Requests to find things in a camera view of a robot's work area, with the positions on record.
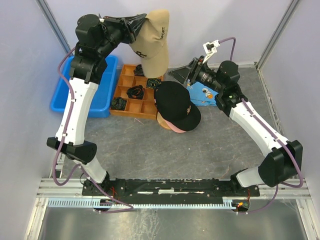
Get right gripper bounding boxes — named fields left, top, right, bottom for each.
left=167, top=56, right=224, bottom=94

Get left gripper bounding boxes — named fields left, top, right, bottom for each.
left=97, top=13, right=148, bottom=58

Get blue astronaut print cloth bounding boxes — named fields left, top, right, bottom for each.
left=186, top=82, right=218, bottom=107

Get black cap white lining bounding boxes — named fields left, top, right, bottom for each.
left=153, top=81, right=201, bottom=132

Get beige cap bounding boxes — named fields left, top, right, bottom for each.
left=130, top=9, right=170, bottom=79

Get wooden hat stand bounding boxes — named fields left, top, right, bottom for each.
left=156, top=112, right=171, bottom=130

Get pink cap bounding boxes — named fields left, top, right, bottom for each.
left=165, top=120, right=186, bottom=133

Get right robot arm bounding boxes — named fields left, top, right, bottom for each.
left=168, top=56, right=304, bottom=196

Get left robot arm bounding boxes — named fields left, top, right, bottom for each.
left=46, top=13, right=147, bottom=195

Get rolled green black belt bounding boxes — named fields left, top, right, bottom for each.
left=146, top=78, right=161, bottom=89

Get rolled black belt top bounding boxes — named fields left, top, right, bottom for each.
left=133, top=64, right=145, bottom=77

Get rolled black brown belt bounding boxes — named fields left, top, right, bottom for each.
left=126, top=85, right=145, bottom=100

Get wooden compartment tray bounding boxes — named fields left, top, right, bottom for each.
left=109, top=64, right=157, bottom=120

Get rolled dark green belt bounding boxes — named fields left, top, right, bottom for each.
left=110, top=96, right=127, bottom=111

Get blue plastic bin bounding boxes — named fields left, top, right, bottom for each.
left=49, top=55, right=119, bottom=119

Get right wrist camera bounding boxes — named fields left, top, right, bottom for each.
left=202, top=40, right=220, bottom=63

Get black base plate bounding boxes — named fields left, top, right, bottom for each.
left=81, top=177, right=261, bottom=205

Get blue cable duct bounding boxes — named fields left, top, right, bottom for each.
left=47, top=197, right=236, bottom=210

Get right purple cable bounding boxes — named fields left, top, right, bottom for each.
left=219, top=37, right=305, bottom=215

